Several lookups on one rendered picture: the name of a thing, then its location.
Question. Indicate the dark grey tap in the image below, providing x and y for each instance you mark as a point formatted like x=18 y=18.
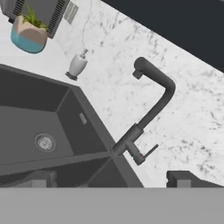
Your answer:
x=151 y=110

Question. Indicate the grey appliance with vents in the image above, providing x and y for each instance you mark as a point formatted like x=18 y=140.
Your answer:
x=43 y=11

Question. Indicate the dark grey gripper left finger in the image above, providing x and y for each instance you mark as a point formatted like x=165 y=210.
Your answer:
x=40 y=178

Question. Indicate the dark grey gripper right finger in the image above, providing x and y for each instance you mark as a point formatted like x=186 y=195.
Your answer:
x=180 y=178

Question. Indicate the dark grey sink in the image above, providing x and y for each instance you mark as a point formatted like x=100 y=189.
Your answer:
x=58 y=128

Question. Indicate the dark wall cupboard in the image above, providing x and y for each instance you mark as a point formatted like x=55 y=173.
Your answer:
x=180 y=23

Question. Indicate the grey wall socket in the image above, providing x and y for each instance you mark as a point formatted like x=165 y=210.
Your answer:
x=71 y=12

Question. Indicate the white soap dispenser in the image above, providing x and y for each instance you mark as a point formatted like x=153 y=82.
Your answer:
x=77 y=64

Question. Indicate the potted plant in blue-beige pot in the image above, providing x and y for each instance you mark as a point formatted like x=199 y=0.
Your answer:
x=28 y=33

